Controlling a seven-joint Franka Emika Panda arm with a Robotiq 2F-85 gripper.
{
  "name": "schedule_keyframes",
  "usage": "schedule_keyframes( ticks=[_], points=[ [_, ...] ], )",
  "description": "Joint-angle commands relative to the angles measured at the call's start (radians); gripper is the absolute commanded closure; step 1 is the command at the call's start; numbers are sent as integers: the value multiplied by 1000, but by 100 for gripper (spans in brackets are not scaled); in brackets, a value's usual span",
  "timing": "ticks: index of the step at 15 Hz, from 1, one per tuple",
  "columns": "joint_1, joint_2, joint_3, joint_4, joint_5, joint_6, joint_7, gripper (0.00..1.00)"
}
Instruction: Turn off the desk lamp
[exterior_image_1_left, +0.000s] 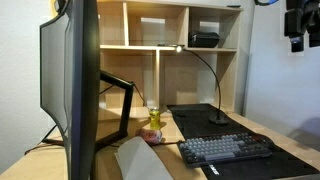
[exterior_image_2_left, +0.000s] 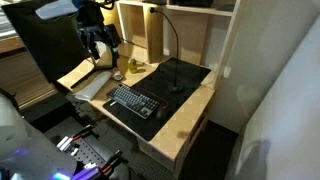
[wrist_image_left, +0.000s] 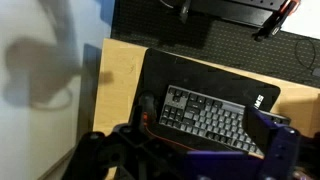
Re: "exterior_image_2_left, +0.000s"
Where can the flat black device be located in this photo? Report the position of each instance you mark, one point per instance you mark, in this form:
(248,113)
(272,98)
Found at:
(155,1)

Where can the black computer mouse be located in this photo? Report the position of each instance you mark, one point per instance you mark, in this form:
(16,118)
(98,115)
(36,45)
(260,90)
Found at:
(162,113)

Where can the pink round wrapped object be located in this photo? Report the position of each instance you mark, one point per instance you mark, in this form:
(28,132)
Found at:
(117,74)

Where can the small white wall adapter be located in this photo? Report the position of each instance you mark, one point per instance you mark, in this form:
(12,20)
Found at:
(227,72)

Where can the light wooden shelf unit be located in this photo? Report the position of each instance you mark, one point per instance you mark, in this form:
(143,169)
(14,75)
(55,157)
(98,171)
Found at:
(193,33)

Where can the black box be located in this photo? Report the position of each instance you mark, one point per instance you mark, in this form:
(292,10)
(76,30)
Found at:
(195,2)

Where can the small yellow bottle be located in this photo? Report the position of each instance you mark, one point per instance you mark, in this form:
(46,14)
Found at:
(132,66)

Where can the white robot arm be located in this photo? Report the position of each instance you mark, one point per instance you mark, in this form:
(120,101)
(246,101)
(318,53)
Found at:
(26,150)

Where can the black monitor stand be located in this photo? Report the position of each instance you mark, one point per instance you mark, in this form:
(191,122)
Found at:
(83,77)

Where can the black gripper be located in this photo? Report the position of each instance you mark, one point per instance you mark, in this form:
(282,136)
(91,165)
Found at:
(93,25)

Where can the grey mechanical keyboard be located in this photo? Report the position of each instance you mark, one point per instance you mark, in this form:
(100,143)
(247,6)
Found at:
(133,100)

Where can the black desk mat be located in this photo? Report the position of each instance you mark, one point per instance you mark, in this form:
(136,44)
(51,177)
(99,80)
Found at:
(186,80)

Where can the black curved computer monitor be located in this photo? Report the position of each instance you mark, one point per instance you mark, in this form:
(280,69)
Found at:
(50,43)

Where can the black perforated base board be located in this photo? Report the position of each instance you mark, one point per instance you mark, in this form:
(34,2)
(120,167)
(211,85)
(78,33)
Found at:
(90,151)

